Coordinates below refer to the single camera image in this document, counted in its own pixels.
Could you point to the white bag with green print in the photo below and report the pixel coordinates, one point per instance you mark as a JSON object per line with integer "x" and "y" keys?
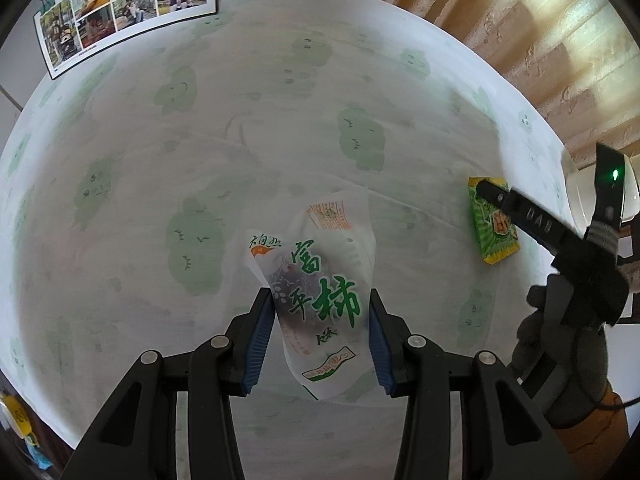
{"x": 320, "y": 280}

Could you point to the wall photo poster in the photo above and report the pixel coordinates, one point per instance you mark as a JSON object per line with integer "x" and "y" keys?
{"x": 130, "y": 0}

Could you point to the light blue object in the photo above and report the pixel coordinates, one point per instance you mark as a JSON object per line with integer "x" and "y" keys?
{"x": 37, "y": 452}

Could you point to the teal binder clip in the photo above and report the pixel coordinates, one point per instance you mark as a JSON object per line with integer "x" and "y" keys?
{"x": 48, "y": 2}

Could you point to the person's right forearm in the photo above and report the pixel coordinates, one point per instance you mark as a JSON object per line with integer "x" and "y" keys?
{"x": 595, "y": 447}

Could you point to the person's right hand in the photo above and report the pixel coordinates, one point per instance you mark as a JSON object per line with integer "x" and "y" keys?
{"x": 590, "y": 375}

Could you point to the yellow plastic object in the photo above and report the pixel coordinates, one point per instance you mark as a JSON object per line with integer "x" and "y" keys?
{"x": 15, "y": 415}

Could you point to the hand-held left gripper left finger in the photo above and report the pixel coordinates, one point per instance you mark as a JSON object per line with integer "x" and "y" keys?
{"x": 257, "y": 350}

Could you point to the green snack packet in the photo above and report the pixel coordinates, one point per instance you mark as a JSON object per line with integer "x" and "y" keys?
{"x": 487, "y": 232}

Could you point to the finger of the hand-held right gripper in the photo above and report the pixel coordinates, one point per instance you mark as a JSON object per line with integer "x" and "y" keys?
{"x": 492, "y": 195}

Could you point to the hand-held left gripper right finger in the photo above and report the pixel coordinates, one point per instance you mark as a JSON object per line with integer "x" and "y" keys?
{"x": 380, "y": 350}

